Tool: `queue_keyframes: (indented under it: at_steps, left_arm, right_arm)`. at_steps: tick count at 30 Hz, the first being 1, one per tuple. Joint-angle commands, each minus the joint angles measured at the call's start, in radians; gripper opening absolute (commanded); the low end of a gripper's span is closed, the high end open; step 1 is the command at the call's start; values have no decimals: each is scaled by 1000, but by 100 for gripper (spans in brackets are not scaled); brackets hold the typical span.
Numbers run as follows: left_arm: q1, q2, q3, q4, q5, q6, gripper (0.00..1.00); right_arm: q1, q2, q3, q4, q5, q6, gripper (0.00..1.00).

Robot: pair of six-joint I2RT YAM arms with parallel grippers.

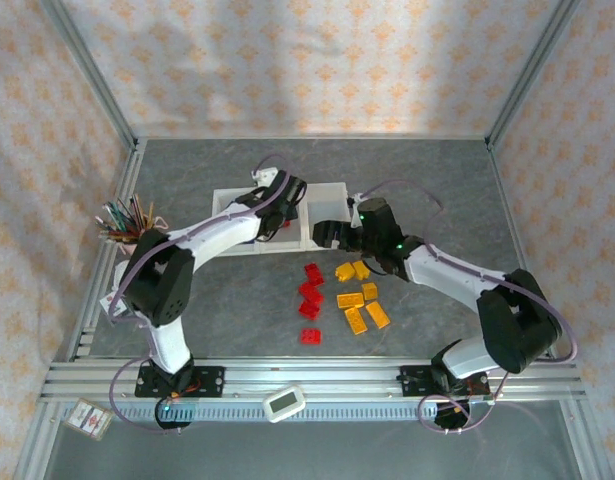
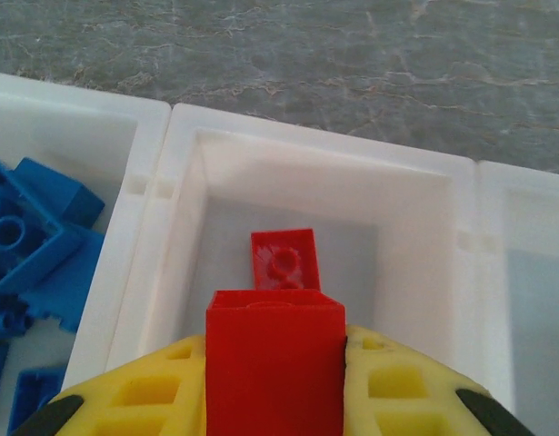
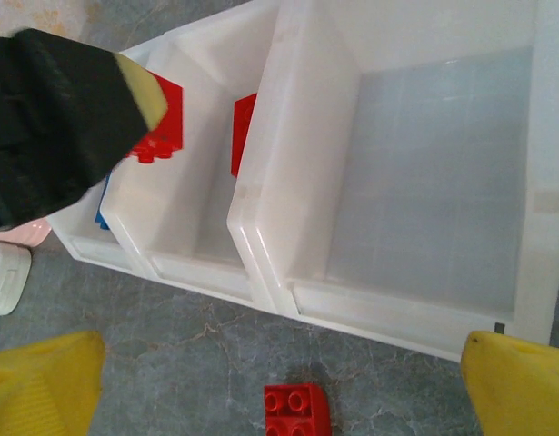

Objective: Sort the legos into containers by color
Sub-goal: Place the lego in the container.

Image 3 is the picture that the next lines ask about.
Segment pink cup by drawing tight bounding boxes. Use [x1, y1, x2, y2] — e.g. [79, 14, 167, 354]
[0, 216, 52, 250]

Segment white plastic bin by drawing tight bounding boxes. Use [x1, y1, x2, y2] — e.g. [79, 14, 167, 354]
[98, 0, 284, 315]
[226, 0, 559, 363]
[45, 38, 171, 279]

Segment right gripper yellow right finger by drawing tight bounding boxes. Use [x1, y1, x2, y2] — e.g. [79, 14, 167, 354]
[459, 330, 559, 436]

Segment red lego brick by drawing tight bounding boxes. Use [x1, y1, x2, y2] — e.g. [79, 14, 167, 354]
[124, 71, 185, 164]
[230, 92, 261, 179]
[264, 382, 334, 436]

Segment blue lego brick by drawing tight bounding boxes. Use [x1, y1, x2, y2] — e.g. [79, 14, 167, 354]
[94, 173, 113, 233]

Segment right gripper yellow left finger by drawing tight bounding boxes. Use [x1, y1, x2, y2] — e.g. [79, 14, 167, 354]
[0, 330, 106, 436]

